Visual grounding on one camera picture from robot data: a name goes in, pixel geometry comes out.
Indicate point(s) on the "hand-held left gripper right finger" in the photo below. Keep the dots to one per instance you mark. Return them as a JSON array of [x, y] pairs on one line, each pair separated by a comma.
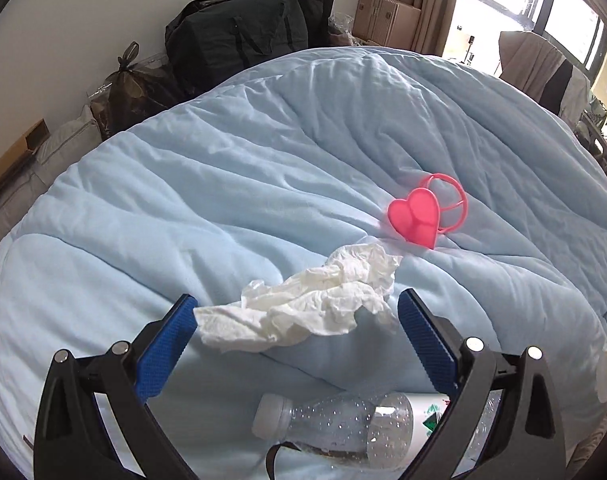
[[423, 340]]

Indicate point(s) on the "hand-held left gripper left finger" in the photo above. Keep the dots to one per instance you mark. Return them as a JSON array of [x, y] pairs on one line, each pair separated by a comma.
[[166, 346]]

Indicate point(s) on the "white tissue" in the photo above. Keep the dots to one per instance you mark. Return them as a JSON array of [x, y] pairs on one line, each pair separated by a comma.
[[308, 305]]

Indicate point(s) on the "clear plastic bottle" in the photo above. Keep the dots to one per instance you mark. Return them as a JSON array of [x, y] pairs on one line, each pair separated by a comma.
[[343, 425]]

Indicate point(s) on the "pink heart-shaped cup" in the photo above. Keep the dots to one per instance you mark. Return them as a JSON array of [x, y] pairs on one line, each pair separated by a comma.
[[416, 215]]

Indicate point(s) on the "light blue quilt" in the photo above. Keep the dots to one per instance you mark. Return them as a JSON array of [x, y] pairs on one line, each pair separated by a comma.
[[233, 185]]

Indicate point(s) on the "grey cushion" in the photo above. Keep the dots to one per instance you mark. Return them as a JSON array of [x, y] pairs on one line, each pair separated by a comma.
[[58, 150]]

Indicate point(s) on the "flat cardboard piece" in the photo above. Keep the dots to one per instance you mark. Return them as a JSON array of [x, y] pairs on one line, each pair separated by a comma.
[[13, 160]]

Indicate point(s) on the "dark plastic garbage bag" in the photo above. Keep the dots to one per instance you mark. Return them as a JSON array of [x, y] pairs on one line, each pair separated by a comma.
[[128, 90]]

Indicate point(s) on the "pile of clothes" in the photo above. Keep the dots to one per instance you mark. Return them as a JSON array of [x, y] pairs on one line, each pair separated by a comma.
[[596, 120]]

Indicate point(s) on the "chair with beige cloth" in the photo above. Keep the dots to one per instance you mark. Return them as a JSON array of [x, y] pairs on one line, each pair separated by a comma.
[[528, 55]]

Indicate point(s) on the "black duffel bag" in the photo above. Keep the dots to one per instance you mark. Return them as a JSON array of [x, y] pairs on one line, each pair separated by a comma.
[[233, 30]]

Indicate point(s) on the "clear plastic bag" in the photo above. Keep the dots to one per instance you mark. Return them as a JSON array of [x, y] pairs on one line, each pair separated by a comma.
[[341, 27]]

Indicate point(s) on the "beige curtain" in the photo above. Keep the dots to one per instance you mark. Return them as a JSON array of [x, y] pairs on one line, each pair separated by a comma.
[[433, 0]]

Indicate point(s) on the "window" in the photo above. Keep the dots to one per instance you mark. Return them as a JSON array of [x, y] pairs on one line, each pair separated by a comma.
[[558, 0]]

